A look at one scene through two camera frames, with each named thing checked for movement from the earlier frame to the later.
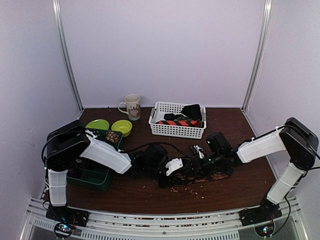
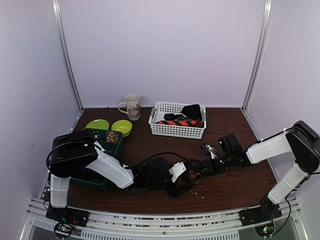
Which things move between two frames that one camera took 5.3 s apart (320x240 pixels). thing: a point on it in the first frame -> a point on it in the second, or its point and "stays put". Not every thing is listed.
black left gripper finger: [166, 183] -> [175, 191]
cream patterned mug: [133, 106] stays put
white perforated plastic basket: [157, 115] stays put
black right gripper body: [215, 162] stays put
